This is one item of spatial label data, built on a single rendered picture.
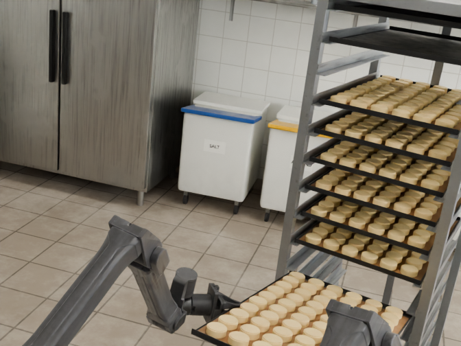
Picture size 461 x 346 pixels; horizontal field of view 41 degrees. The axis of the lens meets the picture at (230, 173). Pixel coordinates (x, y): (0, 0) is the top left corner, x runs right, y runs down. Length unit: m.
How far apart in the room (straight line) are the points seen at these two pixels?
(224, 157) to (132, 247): 3.37
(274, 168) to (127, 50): 1.30
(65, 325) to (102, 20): 3.43
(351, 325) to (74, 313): 0.46
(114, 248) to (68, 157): 3.58
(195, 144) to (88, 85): 0.86
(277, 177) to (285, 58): 1.01
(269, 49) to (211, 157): 1.01
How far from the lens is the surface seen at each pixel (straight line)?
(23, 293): 3.63
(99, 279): 1.14
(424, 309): 1.91
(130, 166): 4.51
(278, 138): 4.37
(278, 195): 4.50
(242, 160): 4.49
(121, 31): 4.33
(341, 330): 1.00
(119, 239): 1.18
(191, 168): 4.61
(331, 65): 1.91
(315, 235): 2.01
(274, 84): 4.98
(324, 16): 1.80
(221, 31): 5.03
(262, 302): 1.72
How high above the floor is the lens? 1.90
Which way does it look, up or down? 20 degrees down
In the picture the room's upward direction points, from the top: 7 degrees clockwise
